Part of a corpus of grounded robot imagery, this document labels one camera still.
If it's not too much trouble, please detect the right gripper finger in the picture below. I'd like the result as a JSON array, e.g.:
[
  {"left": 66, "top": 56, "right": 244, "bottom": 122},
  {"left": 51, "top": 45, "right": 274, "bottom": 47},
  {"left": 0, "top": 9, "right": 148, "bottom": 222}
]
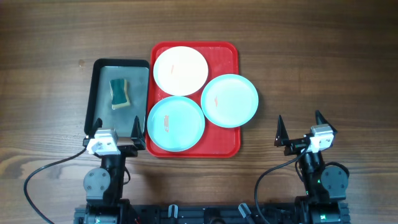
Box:
[
  {"left": 315, "top": 110, "right": 338, "bottom": 134},
  {"left": 275, "top": 115, "right": 289, "bottom": 142}
]

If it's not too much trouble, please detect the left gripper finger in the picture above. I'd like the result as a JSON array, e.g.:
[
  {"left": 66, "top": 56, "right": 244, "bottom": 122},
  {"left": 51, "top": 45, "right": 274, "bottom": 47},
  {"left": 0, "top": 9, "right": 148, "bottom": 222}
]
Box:
[
  {"left": 89, "top": 118, "right": 103, "bottom": 137},
  {"left": 130, "top": 116, "right": 146, "bottom": 146}
]

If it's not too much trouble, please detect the teal plate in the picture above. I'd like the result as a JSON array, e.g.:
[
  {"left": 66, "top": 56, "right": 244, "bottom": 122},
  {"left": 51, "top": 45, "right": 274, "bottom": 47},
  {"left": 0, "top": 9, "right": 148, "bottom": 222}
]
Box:
[
  {"left": 200, "top": 74, "right": 259, "bottom": 128},
  {"left": 147, "top": 96, "right": 205, "bottom": 152}
]

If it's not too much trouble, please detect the green yellow sponge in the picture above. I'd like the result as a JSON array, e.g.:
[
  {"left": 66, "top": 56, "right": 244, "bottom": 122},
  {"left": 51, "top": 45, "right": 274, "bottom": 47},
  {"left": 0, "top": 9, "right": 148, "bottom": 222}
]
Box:
[{"left": 109, "top": 78, "right": 131, "bottom": 110}]

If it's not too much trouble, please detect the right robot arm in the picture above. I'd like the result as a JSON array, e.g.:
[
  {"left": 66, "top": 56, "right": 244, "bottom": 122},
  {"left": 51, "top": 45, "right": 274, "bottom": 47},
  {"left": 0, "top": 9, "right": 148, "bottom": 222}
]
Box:
[{"left": 274, "top": 111, "right": 351, "bottom": 224}]

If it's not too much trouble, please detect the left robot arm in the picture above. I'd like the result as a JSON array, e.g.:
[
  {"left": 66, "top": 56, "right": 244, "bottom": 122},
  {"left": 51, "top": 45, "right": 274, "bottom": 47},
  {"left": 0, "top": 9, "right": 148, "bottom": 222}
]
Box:
[{"left": 73, "top": 117, "right": 146, "bottom": 224}]

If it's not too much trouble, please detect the black tray with water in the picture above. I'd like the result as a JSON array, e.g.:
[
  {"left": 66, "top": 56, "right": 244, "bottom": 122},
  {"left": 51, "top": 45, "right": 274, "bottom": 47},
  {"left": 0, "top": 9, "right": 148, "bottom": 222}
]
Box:
[{"left": 84, "top": 58, "right": 150, "bottom": 138}]

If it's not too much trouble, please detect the red plastic tray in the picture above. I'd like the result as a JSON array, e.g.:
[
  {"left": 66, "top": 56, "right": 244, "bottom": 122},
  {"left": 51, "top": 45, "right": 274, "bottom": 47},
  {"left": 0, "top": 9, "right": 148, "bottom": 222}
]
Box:
[{"left": 146, "top": 41, "right": 241, "bottom": 159}]

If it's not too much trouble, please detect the white round plate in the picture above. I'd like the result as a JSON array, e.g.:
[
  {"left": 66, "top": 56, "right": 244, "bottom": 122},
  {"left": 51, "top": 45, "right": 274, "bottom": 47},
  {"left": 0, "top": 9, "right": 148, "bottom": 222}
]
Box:
[{"left": 153, "top": 46, "right": 209, "bottom": 96}]

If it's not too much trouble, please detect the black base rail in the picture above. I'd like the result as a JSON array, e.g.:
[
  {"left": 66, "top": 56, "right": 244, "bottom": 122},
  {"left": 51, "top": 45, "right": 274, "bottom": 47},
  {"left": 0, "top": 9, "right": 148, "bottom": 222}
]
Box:
[{"left": 73, "top": 203, "right": 351, "bottom": 224}]

